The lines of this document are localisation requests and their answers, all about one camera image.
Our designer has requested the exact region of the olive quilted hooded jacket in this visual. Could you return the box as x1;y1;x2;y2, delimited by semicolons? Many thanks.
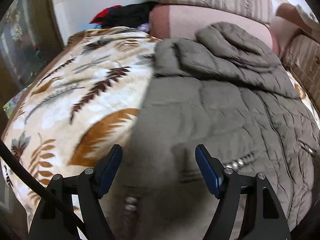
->
105;22;319;239

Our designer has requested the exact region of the dark clothes pile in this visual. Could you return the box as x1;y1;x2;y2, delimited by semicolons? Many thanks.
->
90;1;158;28

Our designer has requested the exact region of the leaf-patterned cream blanket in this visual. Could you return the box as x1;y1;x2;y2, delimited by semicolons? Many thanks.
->
4;27;161;230

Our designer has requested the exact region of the striped floral side cushion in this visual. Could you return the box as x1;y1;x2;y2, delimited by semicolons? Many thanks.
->
283;35;319;109

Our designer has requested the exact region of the light blue cloth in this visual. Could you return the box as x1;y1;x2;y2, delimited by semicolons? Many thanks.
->
86;23;101;29

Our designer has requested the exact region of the pink corner pillow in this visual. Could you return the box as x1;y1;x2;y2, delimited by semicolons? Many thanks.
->
268;3;319;58

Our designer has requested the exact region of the cream fringed cloth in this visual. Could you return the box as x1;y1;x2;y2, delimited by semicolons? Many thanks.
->
296;4;320;31

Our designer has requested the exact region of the pink bolster pillow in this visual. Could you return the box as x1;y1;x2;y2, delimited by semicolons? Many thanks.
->
149;5;279;55

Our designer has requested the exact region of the black cable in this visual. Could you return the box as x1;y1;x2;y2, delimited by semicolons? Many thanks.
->
0;139;89;240

